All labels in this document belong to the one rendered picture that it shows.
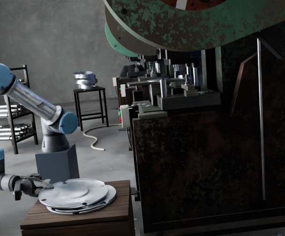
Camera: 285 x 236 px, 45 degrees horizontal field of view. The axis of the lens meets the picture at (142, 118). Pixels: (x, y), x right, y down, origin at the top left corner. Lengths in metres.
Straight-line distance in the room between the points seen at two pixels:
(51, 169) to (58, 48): 6.77
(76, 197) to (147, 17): 0.79
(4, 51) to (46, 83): 1.18
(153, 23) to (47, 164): 0.98
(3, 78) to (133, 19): 0.64
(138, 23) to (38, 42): 7.31
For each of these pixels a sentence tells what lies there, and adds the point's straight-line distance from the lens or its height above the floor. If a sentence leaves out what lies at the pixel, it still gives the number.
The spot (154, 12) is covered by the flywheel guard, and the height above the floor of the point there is 1.09.
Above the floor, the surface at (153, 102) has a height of 0.67.
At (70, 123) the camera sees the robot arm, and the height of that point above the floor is 0.61.
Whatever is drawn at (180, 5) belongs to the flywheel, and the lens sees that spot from 1.50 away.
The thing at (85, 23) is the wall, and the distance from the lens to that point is 8.57.
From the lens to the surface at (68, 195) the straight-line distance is 1.49.
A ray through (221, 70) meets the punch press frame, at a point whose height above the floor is 0.81.
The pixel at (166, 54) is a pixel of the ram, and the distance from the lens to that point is 1.86.
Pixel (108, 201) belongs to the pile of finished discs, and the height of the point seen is 0.37.
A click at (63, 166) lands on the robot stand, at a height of 0.37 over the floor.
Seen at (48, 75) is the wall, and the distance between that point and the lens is 8.65.
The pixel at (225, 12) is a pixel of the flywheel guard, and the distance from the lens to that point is 1.52.
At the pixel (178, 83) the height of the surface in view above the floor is 0.76.
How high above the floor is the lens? 0.92
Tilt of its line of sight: 10 degrees down
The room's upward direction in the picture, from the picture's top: 5 degrees counter-clockwise
